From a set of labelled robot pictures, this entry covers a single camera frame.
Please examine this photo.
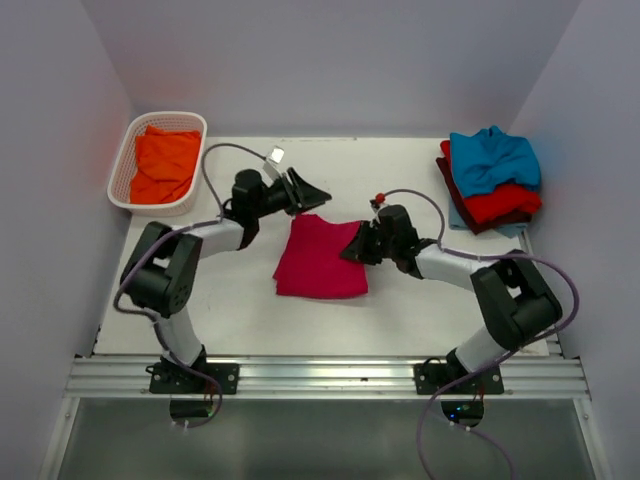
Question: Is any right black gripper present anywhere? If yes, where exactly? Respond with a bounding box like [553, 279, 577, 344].
[341, 220, 398, 266]

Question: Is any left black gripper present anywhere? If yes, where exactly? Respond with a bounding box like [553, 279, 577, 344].
[252, 167, 330, 219]

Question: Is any crimson pink t shirt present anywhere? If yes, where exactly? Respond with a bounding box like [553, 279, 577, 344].
[273, 214, 369, 300]

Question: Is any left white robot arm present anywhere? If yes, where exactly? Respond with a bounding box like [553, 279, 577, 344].
[113, 168, 332, 393]

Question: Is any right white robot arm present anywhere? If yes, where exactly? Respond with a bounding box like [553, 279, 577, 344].
[340, 205, 563, 393]

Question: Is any light blue folded t shirt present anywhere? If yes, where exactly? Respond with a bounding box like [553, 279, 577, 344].
[448, 200, 528, 238]

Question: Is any maroon folded t shirt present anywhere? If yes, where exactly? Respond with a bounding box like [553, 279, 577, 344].
[435, 157, 532, 238]

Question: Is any orange t shirt in basket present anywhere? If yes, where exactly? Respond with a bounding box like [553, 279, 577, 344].
[130, 125, 202, 205]

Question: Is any red folded t shirt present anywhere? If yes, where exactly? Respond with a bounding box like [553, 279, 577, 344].
[440, 140, 542, 222]

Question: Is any white plastic laundry basket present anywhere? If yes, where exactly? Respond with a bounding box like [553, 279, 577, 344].
[107, 111, 208, 217]

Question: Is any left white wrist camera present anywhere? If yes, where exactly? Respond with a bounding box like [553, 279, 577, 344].
[263, 146, 284, 182]

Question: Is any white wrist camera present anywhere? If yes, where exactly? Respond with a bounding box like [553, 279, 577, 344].
[370, 192, 388, 213]
[263, 146, 284, 182]

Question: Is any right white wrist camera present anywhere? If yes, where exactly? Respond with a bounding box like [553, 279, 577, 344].
[370, 192, 388, 213]

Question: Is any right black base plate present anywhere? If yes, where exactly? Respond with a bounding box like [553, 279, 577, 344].
[413, 357, 505, 395]

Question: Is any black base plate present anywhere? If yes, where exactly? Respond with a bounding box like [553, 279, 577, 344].
[145, 359, 240, 395]
[413, 357, 505, 395]

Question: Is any aluminium front rail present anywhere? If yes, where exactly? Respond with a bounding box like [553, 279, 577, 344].
[63, 355, 590, 400]

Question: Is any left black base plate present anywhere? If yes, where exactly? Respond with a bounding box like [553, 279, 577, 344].
[145, 359, 240, 395]

